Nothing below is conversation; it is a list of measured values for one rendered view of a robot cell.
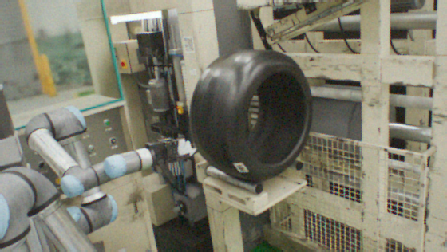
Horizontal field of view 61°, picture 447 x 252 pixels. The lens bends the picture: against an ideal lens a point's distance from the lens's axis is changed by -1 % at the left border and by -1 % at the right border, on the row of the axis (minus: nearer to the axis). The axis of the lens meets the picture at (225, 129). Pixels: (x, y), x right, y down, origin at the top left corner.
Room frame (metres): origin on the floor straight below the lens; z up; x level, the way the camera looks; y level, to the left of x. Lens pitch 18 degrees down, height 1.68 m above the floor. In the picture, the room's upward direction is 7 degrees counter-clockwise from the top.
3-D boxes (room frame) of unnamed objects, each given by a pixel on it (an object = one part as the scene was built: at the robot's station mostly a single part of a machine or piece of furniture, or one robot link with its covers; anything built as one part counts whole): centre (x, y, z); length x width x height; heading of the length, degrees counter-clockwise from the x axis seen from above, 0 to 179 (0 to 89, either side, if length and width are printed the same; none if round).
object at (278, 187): (1.71, -0.11, 0.80); 0.37 x 0.36 x 0.02; 130
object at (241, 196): (1.62, 0.00, 0.84); 0.36 x 0.09 x 0.06; 40
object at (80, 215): (1.39, 0.68, 0.88); 0.13 x 0.12 x 0.14; 133
